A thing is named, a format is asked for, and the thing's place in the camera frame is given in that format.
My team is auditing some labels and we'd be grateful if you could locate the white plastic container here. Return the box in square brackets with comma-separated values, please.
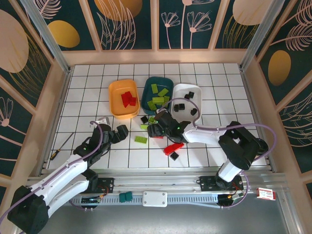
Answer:
[171, 83, 203, 120]

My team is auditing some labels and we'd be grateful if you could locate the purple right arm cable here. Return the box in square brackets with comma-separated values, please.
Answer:
[159, 97, 275, 210]

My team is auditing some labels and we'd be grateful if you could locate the teal plastic container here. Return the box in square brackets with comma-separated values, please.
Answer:
[140, 76, 174, 115]

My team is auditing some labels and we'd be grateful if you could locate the red white small box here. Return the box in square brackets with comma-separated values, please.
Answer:
[256, 187, 277, 201]

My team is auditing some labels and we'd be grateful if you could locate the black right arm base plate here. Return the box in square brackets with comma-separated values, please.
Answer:
[199, 175, 244, 193]

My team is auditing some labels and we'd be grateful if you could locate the black circuit board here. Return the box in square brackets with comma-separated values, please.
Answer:
[217, 194, 245, 208]
[81, 194, 102, 205]

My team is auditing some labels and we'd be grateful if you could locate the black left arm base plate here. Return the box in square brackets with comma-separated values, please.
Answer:
[81, 177, 115, 194]

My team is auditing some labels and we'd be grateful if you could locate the yellow black screwdriver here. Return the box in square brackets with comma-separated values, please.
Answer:
[50, 133, 74, 161]

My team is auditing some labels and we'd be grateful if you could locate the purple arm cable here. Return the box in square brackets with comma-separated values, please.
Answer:
[159, 97, 275, 210]
[0, 120, 104, 234]

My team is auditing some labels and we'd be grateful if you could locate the orange plastic container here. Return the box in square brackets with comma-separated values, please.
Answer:
[108, 79, 141, 120]

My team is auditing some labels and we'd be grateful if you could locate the grey slotted cable duct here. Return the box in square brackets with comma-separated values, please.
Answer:
[33, 196, 220, 207]

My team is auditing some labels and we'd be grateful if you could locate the aluminium mounting rail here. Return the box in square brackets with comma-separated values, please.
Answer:
[24, 168, 287, 195]

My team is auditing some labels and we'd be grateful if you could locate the white plastic box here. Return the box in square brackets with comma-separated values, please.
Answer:
[142, 190, 168, 208]

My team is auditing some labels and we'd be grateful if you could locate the aluminium frame post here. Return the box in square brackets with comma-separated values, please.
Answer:
[19, 0, 72, 74]
[239, 0, 278, 72]

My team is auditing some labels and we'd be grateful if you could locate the aluminium side rail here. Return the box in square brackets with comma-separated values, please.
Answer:
[39, 68, 73, 176]
[240, 65, 277, 173]

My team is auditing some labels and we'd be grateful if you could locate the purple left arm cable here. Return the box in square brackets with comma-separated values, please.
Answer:
[0, 120, 104, 234]

